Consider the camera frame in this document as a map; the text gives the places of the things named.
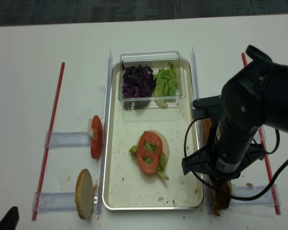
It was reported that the purple cabbage in container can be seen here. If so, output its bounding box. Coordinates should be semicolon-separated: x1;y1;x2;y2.
121;63;156;98

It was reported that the clear rail beside tray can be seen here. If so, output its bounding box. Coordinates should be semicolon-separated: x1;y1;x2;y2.
190;46;202;154
96;50;113;215

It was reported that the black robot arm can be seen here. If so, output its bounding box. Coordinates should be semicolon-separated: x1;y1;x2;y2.
182;61;288;181

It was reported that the clear holder under left bun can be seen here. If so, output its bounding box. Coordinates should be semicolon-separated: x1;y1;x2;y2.
32;192;77;213

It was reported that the clear plastic container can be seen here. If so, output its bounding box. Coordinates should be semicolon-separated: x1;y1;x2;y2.
118;51;186;110

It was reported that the green lettuce in container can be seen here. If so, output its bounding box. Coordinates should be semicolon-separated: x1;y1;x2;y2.
154;62;178;97

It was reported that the bottom bun on tray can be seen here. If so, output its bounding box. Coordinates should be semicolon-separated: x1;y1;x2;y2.
136;130;170;185

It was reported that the right red strip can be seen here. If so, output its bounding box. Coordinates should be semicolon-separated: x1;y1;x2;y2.
241;53;281;215

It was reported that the upright tomato slice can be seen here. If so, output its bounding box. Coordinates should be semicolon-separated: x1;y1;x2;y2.
91;115;103;160

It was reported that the clear holder under tomato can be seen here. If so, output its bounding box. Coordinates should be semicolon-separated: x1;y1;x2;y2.
44;132;91;148

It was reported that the black object bottom left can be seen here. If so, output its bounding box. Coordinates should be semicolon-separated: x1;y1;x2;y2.
0;206;20;230

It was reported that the left red strip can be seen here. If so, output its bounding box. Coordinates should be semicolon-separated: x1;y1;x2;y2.
32;62;65;221

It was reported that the clear rail beside tray left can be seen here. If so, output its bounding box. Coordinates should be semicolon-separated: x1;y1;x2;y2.
96;50;113;215

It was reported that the lettuce on bun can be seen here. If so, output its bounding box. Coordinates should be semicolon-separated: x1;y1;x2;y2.
129;141;169;180

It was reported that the stack of meat slices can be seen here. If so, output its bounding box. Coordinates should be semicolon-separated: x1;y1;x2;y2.
210;182;231;217

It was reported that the clear holder under meat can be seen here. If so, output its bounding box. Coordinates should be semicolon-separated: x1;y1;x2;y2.
230;184;281;207

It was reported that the black cable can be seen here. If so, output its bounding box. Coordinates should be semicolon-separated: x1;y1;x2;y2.
183;45;288;201

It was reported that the tomato slice on bun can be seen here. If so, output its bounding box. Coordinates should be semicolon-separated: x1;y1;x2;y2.
136;131;163;175

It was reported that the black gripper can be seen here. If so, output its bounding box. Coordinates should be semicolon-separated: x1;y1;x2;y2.
181;144;265;181

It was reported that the red strip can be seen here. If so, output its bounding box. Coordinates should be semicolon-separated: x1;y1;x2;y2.
241;53;281;215
32;62;65;221

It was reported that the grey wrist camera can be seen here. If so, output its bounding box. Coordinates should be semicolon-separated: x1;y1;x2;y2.
191;95;223;122

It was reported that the metal baking tray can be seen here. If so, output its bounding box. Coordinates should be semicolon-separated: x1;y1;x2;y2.
102;59;204;211

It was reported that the upright bun half left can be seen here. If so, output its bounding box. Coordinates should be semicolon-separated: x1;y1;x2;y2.
75;169;94;219

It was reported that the sesame bun half near tray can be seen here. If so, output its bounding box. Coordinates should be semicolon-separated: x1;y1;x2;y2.
202;118;211;144

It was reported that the clear rail beside tray right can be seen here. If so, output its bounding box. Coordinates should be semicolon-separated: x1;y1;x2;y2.
190;46;202;154

